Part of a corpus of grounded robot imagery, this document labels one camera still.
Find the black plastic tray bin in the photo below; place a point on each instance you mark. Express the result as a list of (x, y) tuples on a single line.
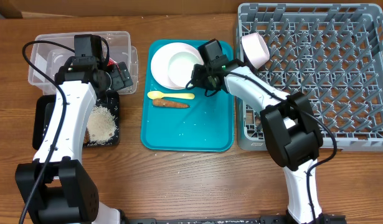
[(43, 114)]

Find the yellow plastic spoon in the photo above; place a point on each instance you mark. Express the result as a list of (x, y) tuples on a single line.
[(160, 95)]

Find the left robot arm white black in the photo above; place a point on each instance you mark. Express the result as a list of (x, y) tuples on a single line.
[(54, 186)]

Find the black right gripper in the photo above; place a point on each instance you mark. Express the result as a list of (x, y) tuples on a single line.
[(196, 79)]

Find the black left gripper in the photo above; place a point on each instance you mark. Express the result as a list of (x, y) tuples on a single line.
[(119, 82)]

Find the large white plate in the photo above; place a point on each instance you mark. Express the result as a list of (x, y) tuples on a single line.
[(159, 62)]

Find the brown food chunk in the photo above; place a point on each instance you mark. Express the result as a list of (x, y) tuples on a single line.
[(86, 137)]

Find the small white bowl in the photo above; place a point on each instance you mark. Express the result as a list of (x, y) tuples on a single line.
[(180, 67)]

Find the brown sausage stick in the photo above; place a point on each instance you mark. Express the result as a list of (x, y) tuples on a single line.
[(169, 104)]

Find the white bowl with rice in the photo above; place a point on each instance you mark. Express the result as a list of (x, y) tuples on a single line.
[(255, 49)]

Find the clear plastic bin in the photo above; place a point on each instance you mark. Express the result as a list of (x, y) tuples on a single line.
[(49, 58)]

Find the red wrapper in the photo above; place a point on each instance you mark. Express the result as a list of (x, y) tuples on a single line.
[(112, 65)]

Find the pile of rice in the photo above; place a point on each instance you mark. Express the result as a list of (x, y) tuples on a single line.
[(101, 125)]

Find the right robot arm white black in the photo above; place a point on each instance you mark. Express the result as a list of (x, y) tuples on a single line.
[(291, 132)]

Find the teal plastic tray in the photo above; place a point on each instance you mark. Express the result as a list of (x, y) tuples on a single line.
[(207, 125)]

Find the black rail at bottom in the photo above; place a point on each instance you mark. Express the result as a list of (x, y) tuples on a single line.
[(266, 219)]

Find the grey dishwasher rack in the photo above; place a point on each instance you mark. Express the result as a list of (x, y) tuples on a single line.
[(333, 53)]

